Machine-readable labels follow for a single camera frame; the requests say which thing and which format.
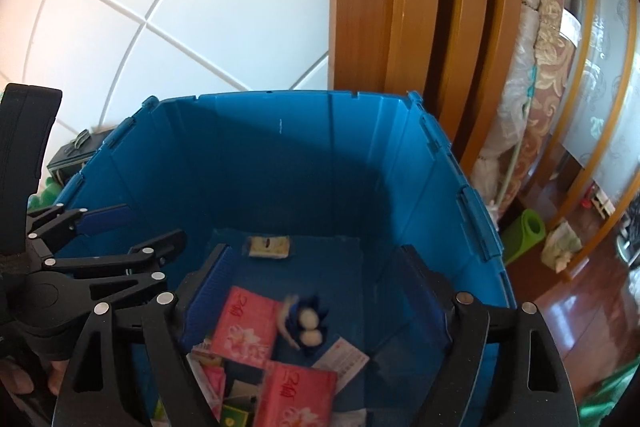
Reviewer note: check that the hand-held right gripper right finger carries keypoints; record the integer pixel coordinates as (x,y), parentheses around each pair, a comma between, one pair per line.
(420,287)

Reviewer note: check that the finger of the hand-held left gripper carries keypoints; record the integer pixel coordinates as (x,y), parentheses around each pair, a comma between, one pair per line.
(107,217)
(150,252)

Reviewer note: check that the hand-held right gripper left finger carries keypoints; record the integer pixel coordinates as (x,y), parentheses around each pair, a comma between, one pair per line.
(210,292)

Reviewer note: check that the pink tissue pack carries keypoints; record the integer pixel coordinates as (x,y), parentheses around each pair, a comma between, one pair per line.
(297,394)
(245,327)

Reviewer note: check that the pink green wet wipes pack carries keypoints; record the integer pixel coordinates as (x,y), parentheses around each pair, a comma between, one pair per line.
(212,387)

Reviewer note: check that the blue white plush toy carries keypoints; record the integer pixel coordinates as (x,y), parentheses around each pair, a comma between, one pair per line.
(305,322)

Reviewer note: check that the green box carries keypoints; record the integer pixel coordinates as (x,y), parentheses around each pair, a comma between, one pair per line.
(239,414)

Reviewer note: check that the blue plastic storage crate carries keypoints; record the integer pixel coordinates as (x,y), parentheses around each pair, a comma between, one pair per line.
(300,167)

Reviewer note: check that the person's left hand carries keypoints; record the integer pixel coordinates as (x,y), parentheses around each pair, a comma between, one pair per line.
(30,372)

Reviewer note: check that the black box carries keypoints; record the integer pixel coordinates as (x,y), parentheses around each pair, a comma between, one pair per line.
(70,162)

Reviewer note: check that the green frog plush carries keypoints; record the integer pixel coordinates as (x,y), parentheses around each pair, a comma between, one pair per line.
(50,194)

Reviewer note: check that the small beige packet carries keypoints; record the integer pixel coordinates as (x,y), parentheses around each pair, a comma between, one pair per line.
(267,247)

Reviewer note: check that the white paper leaflet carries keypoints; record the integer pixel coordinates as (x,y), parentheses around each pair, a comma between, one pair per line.
(342,362)

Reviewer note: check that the green yoga mat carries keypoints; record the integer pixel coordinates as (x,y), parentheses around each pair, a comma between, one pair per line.
(525,234)

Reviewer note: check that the pale wooden stick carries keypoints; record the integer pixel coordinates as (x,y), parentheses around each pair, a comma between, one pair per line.
(507,172)

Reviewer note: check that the white crumpled bag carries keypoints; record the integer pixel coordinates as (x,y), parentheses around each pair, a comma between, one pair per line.
(562,247)

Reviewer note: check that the green cloth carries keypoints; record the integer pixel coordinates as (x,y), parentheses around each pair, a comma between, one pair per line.
(615,397)

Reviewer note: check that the white quilted roll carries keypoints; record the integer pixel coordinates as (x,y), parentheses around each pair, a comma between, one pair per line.
(520,72)

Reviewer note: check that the rolled patterned carpet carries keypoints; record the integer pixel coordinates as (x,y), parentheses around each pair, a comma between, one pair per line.
(555,32)

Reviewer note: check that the frosted glass sliding door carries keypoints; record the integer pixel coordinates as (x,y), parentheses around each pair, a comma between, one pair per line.
(600,32)

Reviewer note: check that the wooden door frame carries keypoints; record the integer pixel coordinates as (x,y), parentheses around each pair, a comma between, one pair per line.
(400,7)

